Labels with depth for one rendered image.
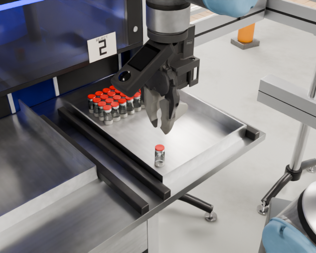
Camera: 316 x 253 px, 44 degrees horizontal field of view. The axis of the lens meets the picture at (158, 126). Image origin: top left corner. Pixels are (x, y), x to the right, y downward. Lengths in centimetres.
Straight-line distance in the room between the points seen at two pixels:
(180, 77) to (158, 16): 13
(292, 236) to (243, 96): 229
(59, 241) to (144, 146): 30
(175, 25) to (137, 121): 38
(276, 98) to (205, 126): 96
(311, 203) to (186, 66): 31
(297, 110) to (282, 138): 65
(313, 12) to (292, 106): 43
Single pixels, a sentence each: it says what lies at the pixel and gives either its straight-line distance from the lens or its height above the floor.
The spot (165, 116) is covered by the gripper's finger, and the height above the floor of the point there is 103.
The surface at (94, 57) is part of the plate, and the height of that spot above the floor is 100.
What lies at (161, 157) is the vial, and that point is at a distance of 83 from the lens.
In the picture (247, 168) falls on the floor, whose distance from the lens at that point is 222.
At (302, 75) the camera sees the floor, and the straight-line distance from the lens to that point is 323.
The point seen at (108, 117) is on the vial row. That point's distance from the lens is 96.
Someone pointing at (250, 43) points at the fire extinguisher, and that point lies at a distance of 354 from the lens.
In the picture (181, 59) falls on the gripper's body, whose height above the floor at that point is 112.
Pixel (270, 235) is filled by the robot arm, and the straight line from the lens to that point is 62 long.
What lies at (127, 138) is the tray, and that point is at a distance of 93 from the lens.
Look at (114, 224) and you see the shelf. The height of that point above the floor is 88.
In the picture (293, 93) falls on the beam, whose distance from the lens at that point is 184.
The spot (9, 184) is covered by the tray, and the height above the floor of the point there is 88.
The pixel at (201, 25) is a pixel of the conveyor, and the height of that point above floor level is 92.
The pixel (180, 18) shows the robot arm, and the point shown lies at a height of 121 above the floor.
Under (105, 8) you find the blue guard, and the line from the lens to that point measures 101.
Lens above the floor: 145
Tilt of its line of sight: 36 degrees down
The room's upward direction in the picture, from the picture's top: straight up
